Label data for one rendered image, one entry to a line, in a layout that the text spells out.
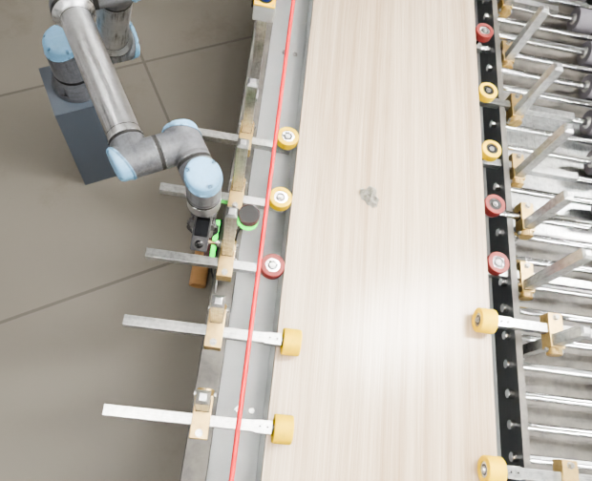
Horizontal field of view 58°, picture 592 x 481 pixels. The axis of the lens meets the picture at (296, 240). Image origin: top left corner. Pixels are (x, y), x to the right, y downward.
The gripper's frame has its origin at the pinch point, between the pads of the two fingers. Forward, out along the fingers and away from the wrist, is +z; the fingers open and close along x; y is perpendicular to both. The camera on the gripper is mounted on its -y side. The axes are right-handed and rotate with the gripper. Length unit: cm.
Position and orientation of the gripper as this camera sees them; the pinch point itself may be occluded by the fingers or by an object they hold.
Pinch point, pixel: (202, 238)
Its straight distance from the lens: 163.3
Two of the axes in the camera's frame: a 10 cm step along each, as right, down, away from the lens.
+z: -1.6, 3.7, 9.1
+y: 0.9, -9.2, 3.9
